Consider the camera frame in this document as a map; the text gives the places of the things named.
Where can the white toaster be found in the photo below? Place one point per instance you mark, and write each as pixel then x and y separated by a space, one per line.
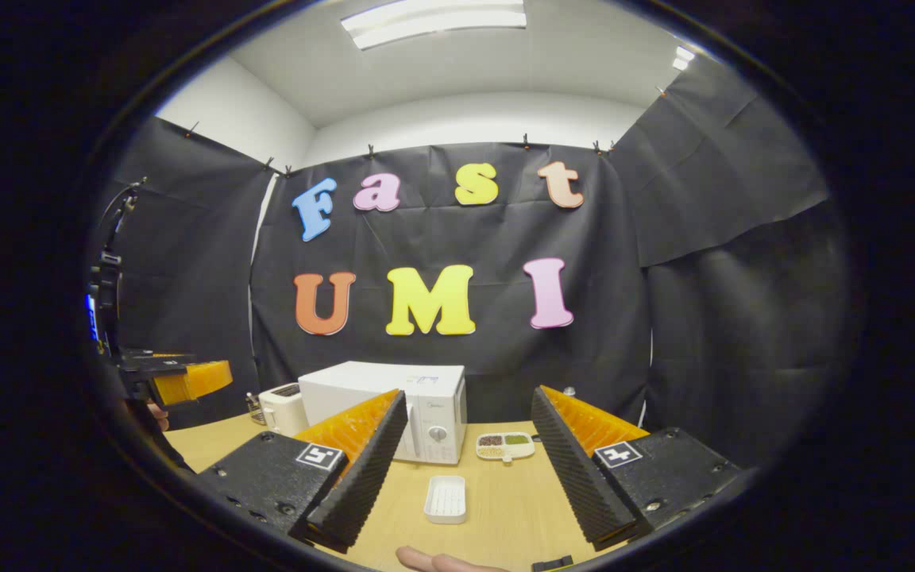
pixel 283 409

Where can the black backdrop cloth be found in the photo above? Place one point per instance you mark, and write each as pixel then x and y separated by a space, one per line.
pixel 465 230

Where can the white rectangular tray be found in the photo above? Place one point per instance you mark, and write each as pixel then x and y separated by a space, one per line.
pixel 445 500

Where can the white microwave oven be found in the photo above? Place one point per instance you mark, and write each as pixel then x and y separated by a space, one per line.
pixel 378 397

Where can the long ceiling light panel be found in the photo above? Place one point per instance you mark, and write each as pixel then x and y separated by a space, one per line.
pixel 434 22

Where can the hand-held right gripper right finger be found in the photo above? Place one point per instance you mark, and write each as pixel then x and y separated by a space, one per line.
pixel 577 485

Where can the small ceiling light panel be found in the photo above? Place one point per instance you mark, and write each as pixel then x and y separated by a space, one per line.
pixel 684 57

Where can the white divided condiment dish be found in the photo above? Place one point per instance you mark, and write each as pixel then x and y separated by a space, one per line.
pixel 505 445

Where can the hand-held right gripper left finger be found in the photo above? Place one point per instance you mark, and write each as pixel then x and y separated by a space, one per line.
pixel 366 485

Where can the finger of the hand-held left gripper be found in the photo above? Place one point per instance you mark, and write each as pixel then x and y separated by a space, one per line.
pixel 195 380

